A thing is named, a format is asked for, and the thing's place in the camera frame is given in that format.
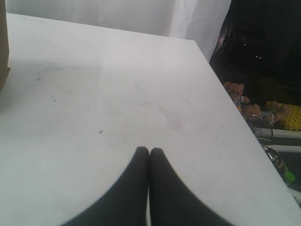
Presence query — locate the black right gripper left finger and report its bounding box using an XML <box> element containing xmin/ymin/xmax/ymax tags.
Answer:
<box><xmin>64</xmin><ymin>147</ymin><xmax>150</xmax><ymax>226</ymax></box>

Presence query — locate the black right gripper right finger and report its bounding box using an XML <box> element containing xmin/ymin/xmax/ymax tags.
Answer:
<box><xmin>149</xmin><ymin>148</ymin><xmax>232</xmax><ymax>226</ymax></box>

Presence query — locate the brown paper bag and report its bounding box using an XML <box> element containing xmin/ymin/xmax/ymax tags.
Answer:
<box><xmin>0</xmin><ymin>0</ymin><xmax>11</xmax><ymax>111</ymax></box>

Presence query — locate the shiny metal utensil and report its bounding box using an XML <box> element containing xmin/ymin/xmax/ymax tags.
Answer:
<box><xmin>263</xmin><ymin>146</ymin><xmax>283</xmax><ymax>169</ymax></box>

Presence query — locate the green plastic item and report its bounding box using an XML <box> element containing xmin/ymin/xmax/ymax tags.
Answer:
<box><xmin>283</xmin><ymin>166</ymin><xmax>295</xmax><ymax>184</ymax></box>

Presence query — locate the brown teddy bear upper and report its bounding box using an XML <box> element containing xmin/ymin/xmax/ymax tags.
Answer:
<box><xmin>223</xmin><ymin>81</ymin><xmax>250</xmax><ymax>112</ymax></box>

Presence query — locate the brown teddy bear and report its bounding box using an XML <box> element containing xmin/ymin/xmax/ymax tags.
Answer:
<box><xmin>223</xmin><ymin>81</ymin><xmax>250</xmax><ymax>112</ymax></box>
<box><xmin>242</xmin><ymin>101</ymin><xmax>291</xmax><ymax>126</ymax></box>

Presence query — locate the brown teddy bear lower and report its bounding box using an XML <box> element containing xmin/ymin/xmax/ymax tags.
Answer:
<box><xmin>242</xmin><ymin>101</ymin><xmax>291</xmax><ymax>126</ymax></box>

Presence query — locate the yellow knitted cloth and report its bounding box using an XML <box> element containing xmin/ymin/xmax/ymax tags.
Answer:
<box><xmin>265</xmin><ymin>100</ymin><xmax>301</xmax><ymax>131</ymax></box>

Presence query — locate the white backdrop curtain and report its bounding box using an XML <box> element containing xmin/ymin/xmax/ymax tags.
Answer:
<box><xmin>6</xmin><ymin>0</ymin><xmax>231</xmax><ymax>60</ymax></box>

